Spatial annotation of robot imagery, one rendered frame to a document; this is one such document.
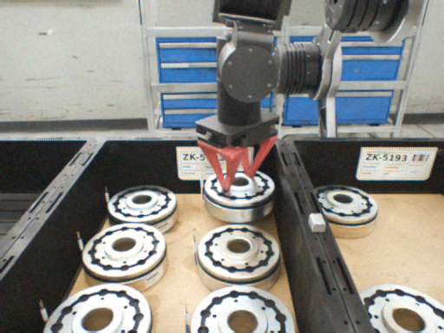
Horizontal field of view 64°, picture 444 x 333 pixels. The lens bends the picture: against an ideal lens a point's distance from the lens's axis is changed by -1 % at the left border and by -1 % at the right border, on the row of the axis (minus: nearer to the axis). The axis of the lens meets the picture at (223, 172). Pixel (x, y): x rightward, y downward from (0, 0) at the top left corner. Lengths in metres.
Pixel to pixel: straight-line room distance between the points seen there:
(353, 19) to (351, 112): 1.74
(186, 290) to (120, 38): 2.84
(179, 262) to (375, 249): 0.27
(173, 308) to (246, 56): 0.28
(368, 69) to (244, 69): 2.17
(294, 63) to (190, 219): 0.83
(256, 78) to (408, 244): 0.33
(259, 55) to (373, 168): 0.35
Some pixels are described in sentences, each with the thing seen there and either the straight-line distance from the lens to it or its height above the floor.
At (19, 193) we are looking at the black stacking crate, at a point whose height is 0.83.
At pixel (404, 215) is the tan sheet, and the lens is 0.63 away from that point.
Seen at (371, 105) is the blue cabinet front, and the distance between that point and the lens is 2.59.
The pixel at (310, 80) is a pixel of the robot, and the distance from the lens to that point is 1.30.
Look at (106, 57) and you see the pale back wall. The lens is 3.22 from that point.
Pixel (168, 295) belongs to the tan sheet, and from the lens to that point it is 0.44.
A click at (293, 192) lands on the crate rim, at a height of 0.93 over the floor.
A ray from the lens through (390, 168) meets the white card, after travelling 0.66.
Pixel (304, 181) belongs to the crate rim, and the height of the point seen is 0.93.
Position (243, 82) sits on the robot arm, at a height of 1.07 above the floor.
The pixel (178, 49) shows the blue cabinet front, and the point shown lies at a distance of 2.25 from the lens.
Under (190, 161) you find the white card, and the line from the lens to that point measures 0.59.
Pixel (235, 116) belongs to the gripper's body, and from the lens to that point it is 0.45.
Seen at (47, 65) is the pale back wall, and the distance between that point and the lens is 3.38.
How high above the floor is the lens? 1.15
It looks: 28 degrees down
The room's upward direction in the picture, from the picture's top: straight up
